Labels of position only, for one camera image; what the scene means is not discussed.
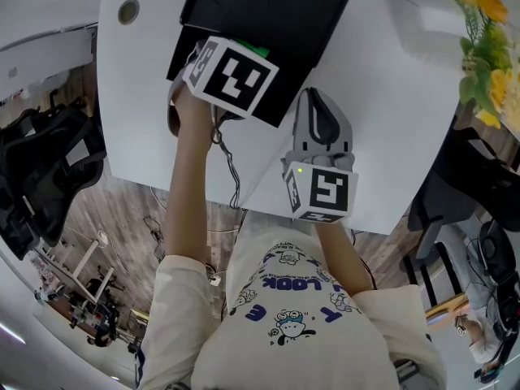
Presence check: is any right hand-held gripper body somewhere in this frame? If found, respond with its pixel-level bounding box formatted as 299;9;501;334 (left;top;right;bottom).
280;149;360;224

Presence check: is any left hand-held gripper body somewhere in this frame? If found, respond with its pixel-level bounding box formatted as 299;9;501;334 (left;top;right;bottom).
167;35;281;137

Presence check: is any person's left forearm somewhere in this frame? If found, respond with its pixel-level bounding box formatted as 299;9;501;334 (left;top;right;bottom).
163;85;217;268

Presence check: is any white cabinet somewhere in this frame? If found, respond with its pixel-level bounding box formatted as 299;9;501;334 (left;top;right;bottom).
0;25;98;106

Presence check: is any person's cream printed t-shirt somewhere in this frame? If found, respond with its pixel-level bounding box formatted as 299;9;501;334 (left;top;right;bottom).
136;211;449;390

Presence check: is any person's right forearm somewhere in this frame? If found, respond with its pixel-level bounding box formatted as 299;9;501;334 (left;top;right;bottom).
311;220;374;297

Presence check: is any white table frame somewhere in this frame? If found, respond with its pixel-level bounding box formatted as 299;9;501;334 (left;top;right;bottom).
39;239;115;313

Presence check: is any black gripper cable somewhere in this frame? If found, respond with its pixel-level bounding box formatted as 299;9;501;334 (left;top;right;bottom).
210;110;249;211

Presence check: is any black mesh office chair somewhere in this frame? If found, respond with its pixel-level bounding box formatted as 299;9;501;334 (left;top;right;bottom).
0;99;108;262
400;126;520;272

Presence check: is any green white carton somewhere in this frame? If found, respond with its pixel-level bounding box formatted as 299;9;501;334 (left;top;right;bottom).
232;37;271;60

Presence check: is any yellow flower bouquet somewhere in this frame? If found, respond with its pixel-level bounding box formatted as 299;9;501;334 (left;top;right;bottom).
440;0;520;130

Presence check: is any black box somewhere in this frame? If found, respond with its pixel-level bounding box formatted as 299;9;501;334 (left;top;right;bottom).
166;0;350;129

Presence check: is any grey round desk grommet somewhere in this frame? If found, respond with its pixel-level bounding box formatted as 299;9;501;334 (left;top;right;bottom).
117;0;141;26

